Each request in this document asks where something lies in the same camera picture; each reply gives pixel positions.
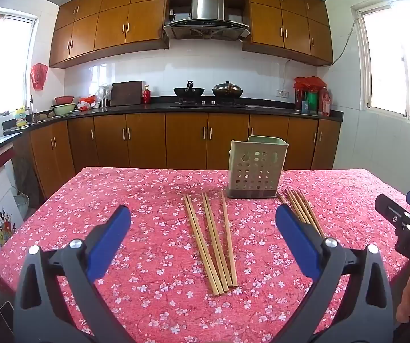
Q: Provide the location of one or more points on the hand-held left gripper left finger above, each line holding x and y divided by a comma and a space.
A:
110, 235

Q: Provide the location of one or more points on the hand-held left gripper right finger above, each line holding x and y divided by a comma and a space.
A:
296, 239

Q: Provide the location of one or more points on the green perforated chopstick holder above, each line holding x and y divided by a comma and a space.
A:
255, 171

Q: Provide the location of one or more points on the wooden chopstick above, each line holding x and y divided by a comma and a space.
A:
199, 243
301, 207
204, 243
219, 243
214, 243
229, 243
292, 202
281, 198
310, 214

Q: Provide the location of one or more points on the person's right hand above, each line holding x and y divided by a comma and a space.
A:
409, 296

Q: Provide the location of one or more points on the red floral tablecloth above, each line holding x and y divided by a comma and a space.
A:
137, 189

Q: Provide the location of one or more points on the white bucket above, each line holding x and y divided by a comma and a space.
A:
22, 205

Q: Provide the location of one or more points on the wooden base cabinet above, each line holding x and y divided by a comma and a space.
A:
144, 143

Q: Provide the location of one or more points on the red cooking oil bottle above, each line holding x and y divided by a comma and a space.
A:
324, 103

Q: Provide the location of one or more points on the small blue box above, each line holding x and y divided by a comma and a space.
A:
305, 106

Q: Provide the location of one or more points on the green bottle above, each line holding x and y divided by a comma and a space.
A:
312, 103

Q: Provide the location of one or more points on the green basin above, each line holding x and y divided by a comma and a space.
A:
63, 109

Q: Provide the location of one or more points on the black kitchen countertop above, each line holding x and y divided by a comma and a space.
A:
155, 107

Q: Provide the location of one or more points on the red and white plastic bag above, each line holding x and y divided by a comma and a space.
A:
87, 102

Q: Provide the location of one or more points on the dark sauce bottle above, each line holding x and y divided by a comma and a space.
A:
299, 100

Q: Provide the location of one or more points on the red basin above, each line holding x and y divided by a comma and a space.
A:
64, 100

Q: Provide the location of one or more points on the dark wooden cutting board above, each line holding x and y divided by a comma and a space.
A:
126, 93

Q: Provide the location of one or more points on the small red bottle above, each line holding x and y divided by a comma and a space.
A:
147, 96

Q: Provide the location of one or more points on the yellow detergent bottle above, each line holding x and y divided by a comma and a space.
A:
20, 118

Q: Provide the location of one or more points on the steel faucet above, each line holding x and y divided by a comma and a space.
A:
31, 109

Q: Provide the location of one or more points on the red bag over bottles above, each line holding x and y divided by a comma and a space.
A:
310, 83

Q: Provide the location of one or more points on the black gas stove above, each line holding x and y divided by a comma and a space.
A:
208, 104

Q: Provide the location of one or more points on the pot with glass lid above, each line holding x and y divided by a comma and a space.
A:
228, 91

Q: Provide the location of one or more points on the black wok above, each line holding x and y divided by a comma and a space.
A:
188, 92

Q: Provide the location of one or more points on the hanging red plastic bag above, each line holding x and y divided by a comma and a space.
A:
39, 77

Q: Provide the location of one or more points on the steel range hood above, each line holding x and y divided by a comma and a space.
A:
208, 7

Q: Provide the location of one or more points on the window with white frame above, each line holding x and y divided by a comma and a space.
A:
390, 64
1, 64

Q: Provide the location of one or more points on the white wall socket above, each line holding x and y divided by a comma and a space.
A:
282, 94

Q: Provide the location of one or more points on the wooden wall cabinet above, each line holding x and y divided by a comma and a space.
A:
119, 25

